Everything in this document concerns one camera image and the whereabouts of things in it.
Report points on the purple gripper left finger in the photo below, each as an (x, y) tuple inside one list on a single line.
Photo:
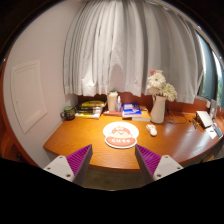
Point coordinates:
[(72, 167)]

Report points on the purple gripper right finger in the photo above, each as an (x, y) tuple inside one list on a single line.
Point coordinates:
[(153, 166)]

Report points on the white computer mouse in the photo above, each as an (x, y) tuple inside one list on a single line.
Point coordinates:
[(151, 129)]

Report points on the round cartoon mouse pad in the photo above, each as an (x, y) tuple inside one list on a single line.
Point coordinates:
[(120, 135)]

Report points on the orange book under blue book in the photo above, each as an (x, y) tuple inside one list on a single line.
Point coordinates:
[(145, 116)]

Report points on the white ceramic vase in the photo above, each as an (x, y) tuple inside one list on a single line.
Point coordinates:
[(158, 111)]

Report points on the dark green mug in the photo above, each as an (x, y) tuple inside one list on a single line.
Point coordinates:
[(68, 113)]

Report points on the stack of dark books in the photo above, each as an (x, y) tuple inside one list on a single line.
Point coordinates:
[(90, 109)]

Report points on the white paper card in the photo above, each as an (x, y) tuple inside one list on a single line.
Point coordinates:
[(211, 132)]

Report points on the small clear sanitizer bottle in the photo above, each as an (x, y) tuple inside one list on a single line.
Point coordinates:
[(118, 104)]

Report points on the white cylindrical container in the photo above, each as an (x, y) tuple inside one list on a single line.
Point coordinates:
[(111, 100)]

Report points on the white and pink flowers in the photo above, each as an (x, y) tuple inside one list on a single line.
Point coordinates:
[(158, 86)]

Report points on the window glass pane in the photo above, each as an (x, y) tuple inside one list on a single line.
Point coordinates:
[(212, 84)]

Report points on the white curtain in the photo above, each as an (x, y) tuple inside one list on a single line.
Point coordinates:
[(114, 44)]

